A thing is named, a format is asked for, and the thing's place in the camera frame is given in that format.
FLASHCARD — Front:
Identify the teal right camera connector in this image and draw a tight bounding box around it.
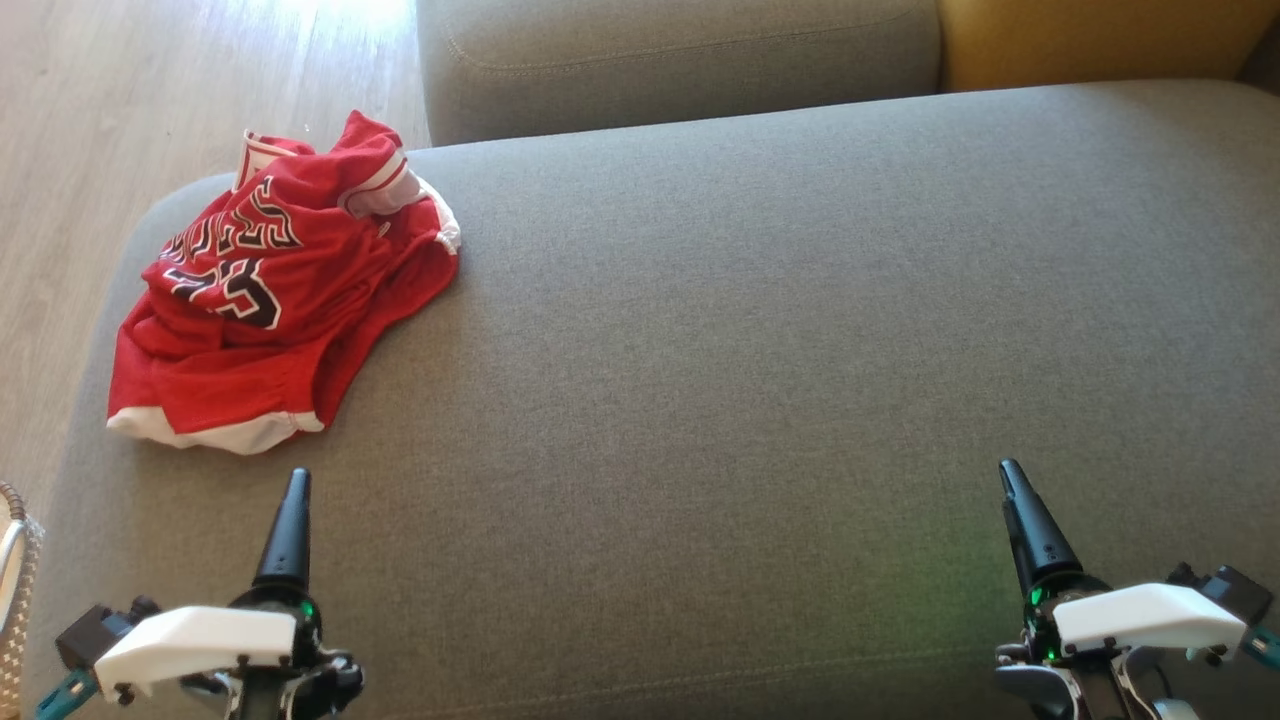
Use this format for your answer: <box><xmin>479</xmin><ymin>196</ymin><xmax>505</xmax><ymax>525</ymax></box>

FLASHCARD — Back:
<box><xmin>1240</xmin><ymin>625</ymin><xmax>1280</xmax><ymax>673</ymax></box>

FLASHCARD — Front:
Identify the teal left camera connector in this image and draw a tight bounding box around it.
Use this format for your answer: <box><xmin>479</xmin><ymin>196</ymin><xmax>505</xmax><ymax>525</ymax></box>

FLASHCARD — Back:
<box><xmin>35</xmin><ymin>668</ymin><xmax>101</xmax><ymax>720</ymax></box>

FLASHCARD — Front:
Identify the teal camera connector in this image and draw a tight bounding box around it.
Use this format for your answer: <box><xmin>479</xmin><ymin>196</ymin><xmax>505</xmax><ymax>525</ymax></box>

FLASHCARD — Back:
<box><xmin>1240</xmin><ymin>625</ymin><xmax>1280</xmax><ymax>673</ymax></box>
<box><xmin>35</xmin><ymin>668</ymin><xmax>101</xmax><ymax>720</ymax></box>

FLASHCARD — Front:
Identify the woven laundry basket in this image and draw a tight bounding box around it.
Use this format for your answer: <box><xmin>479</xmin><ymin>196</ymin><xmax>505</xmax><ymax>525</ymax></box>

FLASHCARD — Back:
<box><xmin>0</xmin><ymin>480</ymin><xmax>47</xmax><ymax>720</ymax></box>

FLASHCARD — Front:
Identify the grey sofa cushion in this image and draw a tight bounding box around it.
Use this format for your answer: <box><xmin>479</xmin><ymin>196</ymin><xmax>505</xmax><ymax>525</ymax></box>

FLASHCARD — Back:
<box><xmin>415</xmin><ymin>0</ymin><xmax>943</xmax><ymax>148</ymax></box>

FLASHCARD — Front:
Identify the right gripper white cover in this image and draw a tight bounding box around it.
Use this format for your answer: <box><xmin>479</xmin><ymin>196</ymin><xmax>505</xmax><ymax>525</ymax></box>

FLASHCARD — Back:
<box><xmin>994</xmin><ymin>458</ymin><xmax>1251</xmax><ymax>720</ymax></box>

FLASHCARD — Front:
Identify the grey fabric sofa seat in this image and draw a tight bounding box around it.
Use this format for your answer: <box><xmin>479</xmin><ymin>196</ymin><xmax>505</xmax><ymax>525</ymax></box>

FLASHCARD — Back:
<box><xmin>20</xmin><ymin>78</ymin><xmax>1280</xmax><ymax>720</ymax></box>

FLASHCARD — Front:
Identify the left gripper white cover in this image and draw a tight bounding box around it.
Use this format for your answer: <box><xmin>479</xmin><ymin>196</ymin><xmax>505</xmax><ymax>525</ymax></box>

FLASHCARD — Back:
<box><xmin>94</xmin><ymin>467</ymin><xmax>366</xmax><ymax>720</ymax></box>

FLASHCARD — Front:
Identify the yellow sofa cushion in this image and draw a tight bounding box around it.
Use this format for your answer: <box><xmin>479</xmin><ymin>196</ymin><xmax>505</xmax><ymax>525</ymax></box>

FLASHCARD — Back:
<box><xmin>938</xmin><ymin>0</ymin><xmax>1280</xmax><ymax>93</ymax></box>

